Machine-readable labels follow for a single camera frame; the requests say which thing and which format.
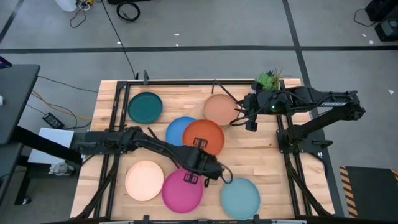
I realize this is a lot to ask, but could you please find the yellow cable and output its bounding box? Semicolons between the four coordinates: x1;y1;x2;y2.
30;90;93;121

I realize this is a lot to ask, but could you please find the pink plate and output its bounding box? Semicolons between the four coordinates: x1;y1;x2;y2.
161;169;205;214

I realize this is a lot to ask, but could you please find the black power adapter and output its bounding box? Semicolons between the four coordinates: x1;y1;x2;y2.
42;112;65;130

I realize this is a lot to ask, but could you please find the light blue plate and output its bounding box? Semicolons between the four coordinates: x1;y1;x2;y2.
220;177;261;221

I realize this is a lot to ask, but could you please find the dark green plate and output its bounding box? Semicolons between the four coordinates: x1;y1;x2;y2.
127;91;164;124

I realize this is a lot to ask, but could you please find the terracotta plate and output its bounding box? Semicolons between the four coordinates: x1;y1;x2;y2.
203;93;241;127

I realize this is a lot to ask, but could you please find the black equipment case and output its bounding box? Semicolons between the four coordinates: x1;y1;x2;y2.
364;0;398;22

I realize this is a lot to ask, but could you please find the white box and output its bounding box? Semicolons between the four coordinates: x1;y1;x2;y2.
27;127;76;165

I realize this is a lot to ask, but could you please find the black equipment cable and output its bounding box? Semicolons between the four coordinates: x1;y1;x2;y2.
353;7;377;27

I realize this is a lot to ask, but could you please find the white plastic bag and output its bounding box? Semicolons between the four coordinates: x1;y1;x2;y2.
49;161;75;177

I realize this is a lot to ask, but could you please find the thin black desk cable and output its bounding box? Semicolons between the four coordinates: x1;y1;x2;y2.
37;75;100;94

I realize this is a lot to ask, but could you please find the white container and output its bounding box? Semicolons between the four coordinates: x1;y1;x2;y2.
55;0;78;12

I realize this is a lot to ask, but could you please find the black desk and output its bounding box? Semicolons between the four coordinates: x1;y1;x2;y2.
0;64;83;206

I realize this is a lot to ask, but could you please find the green plant in white pot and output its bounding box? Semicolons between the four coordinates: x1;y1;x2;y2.
254;65;285;91

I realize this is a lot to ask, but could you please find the thin black cable loop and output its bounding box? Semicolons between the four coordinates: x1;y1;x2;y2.
68;6;88;29

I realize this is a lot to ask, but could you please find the black equipment box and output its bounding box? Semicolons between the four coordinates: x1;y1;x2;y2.
374;18;398;42

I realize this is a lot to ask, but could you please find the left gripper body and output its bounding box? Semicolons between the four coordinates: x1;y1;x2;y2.
185;147;224;182

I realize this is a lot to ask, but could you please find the coiled black cable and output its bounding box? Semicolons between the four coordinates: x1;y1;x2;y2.
116;1;141;24

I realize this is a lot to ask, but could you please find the cream plate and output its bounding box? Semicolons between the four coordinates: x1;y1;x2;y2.
124;160;165;202

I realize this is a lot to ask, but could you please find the orange plate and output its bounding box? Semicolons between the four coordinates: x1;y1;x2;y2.
182;119;225;156

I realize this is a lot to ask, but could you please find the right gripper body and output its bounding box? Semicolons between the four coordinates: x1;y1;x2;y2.
243;91;270;132

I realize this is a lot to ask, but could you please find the long black floor cable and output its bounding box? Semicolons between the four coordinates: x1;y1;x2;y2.
101;0;138;79

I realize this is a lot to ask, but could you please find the blue device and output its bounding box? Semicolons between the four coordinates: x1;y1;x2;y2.
0;55;13;70

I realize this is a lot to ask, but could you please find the black metal table frame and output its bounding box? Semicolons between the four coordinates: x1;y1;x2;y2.
70;79;336;224

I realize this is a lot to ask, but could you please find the black mat with hazard stripes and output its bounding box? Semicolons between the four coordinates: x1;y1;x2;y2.
339;165;398;219

